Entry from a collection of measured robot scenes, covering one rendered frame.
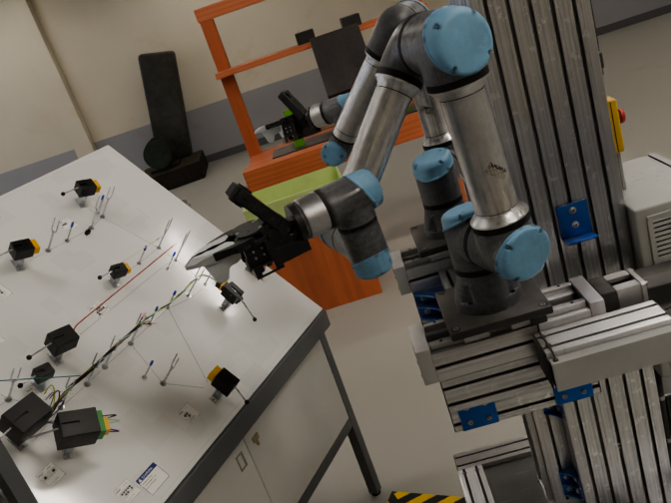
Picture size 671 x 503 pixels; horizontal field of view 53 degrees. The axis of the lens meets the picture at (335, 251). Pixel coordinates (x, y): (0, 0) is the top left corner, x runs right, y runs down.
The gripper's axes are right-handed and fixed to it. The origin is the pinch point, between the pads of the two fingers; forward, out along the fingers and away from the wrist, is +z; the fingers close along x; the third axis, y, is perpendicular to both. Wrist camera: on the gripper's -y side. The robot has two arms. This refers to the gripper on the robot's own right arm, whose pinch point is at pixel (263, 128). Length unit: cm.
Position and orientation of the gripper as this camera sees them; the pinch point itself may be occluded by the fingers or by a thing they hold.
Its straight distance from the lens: 228.8
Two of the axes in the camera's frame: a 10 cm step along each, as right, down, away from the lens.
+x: 4.2, -3.3, 8.4
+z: -8.5, 1.9, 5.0
